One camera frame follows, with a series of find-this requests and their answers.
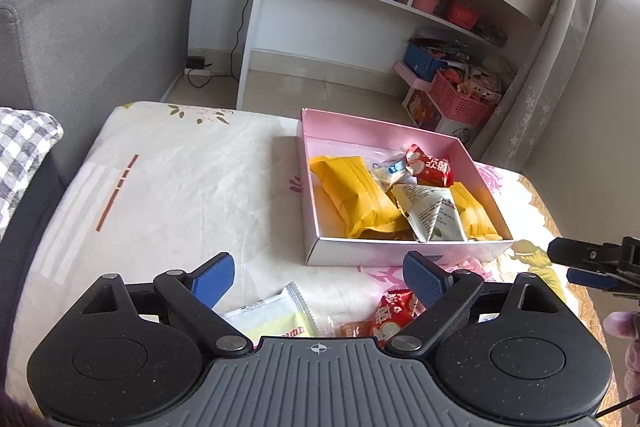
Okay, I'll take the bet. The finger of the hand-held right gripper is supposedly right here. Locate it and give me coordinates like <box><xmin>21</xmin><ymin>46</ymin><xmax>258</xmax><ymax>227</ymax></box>
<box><xmin>566</xmin><ymin>270</ymin><xmax>621</xmax><ymax>291</ymax></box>
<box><xmin>547</xmin><ymin>237</ymin><xmax>624</xmax><ymax>267</ymax></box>

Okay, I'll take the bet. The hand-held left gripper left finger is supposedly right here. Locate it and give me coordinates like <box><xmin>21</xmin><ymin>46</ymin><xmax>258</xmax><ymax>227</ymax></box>
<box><xmin>74</xmin><ymin>252</ymin><xmax>255</xmax><ymax>356</ymax></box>

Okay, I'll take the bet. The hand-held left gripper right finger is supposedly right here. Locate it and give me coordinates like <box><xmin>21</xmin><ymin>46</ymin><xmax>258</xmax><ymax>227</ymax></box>
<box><xmin>386</xmin><ymin>251</ymin><xmax>567</xmax><ymax>356</ymax></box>

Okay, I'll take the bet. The red snack packet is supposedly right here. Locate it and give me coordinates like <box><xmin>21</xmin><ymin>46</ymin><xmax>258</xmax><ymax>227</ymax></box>
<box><xmin>403</xmin><ymin>144</ymin><xmax>456</xmax><ymax>188</ymax></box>
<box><xmin>369</xmin><ymin>289</ymin><xmax>426</xmax><ymax>349</ymax></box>

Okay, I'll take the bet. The pink cardboard box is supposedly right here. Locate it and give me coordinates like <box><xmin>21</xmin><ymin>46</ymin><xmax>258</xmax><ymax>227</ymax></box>
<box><xmin>299</xmin><ymin>108</ymin><xmax>516</xmax><ymax>267</ymax></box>

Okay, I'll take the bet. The white triangular snack packet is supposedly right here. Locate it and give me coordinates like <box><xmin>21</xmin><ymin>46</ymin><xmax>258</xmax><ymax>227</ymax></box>
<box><xmin>389</xmin><ymin>183</ymin><xmax>469</xmax><ymax>244</ymax></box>

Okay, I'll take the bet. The white pale yellow snack packet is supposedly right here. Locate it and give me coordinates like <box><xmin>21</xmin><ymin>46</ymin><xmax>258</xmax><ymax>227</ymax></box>
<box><xmin>220</xmin><ymin>282</ymin><xmax>321</xmax><ymax>342</ymax></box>

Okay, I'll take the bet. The small yellow snack packet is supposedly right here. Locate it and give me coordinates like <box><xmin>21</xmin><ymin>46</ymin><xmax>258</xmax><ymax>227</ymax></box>
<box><xmin>449</xmin><ymin>182</ymin><xmax>504</xmax><ymax>242</ymax></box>

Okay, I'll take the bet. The orange snack packet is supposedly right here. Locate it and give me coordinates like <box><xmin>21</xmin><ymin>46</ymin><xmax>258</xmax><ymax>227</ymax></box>
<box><xmin>327</xmin><ymin>314</ymin><xmax>376</xmax><ymax>339</ymax></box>

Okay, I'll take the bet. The white blue label snack packet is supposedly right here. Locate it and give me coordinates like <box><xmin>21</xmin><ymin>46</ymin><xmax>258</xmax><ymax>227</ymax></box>
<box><xmin>369</xmin><ymin>153</ymin><xmax>417</xmax><ymax>186</ymax></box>

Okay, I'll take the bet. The large yellow snack packet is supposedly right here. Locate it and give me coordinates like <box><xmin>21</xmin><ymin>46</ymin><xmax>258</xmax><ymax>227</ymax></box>
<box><xmin>309</xmin><ymin>155</ymin><xmax>412</xmax><ymax>240</ymax></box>

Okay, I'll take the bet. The printed carton box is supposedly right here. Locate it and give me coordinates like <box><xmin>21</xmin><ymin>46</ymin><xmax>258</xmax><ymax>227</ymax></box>
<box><xmin>402</xmin><ymin>87</ymin><xmax>484</xmax><ymax>148</ymax></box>

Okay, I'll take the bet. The large pink basket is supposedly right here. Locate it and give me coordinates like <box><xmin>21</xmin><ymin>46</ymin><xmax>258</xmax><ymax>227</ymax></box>
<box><xmin>429</xmin><ymin>69</ymin><xmax>502</xmax><ymax>128</ymax></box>

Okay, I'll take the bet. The dark seat cushion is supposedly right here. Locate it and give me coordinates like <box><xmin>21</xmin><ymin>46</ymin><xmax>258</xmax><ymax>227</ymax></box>
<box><xmin>0</xmin><ymin>148</ymin><xmax>69</xmax><ymax>313</ymax></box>

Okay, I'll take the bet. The pink white stool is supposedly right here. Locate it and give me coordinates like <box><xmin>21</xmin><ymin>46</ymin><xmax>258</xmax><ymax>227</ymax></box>
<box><xmin>392</xmin><ymin>61</ymin><xmax>434</xmax><ymax>93</ymax></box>

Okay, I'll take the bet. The lace curtain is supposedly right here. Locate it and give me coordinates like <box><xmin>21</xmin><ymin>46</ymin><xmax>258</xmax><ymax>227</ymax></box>
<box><xmin>480</xmin><ymin>0</ymin><xmax>622</xmax><ymax>168</ymax></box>

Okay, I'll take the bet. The blue storage box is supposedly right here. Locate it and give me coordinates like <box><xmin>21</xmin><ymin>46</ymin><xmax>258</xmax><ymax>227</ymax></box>
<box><xmin>404</xmin><ymin>38</ymin><xmax>452</xmax><ymax>80</ymax></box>

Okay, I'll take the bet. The checkered cushion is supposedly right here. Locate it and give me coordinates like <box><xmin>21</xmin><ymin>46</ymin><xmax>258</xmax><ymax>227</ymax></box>
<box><xmin>0</xmin><ymin>107</ymin><xmax>65</xmax><ymax>241</ymax></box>

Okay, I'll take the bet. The small red basket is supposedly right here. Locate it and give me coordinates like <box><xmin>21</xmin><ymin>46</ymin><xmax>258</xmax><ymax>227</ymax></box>
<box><xmin>445</xmin><ymin>2</ymin><xmax>481</xmax><ymax>30</ymax></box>

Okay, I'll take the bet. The white bookshelf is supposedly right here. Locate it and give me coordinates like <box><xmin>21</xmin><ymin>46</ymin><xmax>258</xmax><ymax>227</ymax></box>
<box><xmin>235</xmin><ymin>0</ymin><xmax>562</xmax><ymax>110</ymax></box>

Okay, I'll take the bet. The grey sofa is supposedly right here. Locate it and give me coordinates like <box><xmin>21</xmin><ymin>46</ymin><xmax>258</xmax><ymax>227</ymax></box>
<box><xmin>0</xmin><ymin>0</ymin><xmax>201</xmax><ymax>188</ymax></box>

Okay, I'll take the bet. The thin black cable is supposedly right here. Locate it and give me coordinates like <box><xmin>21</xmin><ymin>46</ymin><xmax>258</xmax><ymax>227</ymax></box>
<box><xmin>595</xmin><ymin>399</ymin><xmax>640</xmax><ymax>419</ymax></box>

